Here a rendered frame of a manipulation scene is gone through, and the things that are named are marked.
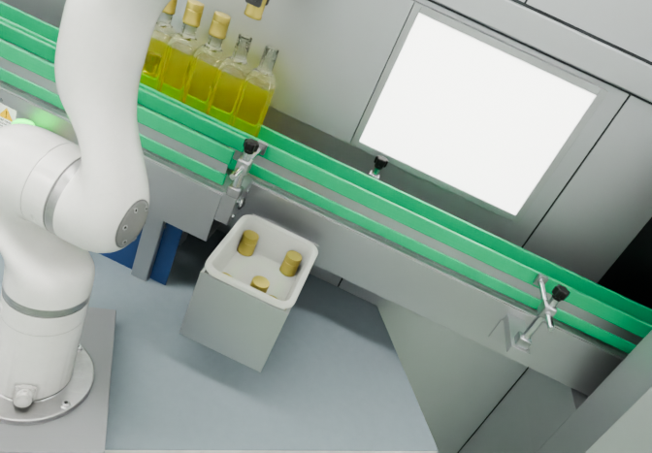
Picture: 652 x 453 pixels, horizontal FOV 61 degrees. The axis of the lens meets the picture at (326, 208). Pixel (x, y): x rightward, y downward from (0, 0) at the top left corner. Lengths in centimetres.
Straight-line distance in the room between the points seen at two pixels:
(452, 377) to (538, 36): 93
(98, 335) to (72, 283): 29
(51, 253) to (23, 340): 14
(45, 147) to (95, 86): 13
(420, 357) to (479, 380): 17
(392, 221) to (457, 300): 22
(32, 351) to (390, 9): 90
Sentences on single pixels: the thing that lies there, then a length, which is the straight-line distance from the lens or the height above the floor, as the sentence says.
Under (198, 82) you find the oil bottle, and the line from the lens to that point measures 120.
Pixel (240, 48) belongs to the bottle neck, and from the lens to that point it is 116.
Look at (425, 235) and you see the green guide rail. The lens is 118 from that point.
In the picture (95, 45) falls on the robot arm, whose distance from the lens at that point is 70.
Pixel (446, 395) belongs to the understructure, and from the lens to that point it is 170.
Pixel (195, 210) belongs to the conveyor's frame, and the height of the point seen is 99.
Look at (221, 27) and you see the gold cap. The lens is 117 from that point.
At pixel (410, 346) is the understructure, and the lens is 160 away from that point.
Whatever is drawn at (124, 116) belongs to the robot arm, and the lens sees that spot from 74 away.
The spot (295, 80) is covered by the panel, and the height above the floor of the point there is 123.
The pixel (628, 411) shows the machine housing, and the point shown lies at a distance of 122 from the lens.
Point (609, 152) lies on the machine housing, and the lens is 135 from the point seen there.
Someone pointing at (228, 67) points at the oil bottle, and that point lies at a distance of 117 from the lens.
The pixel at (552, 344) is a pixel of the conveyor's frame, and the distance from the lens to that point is 131.
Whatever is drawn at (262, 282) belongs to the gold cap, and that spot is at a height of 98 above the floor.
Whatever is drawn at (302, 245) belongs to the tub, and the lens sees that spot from 114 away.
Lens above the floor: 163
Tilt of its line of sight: 29 degrees down
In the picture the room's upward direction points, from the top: 25 degrees clockwise
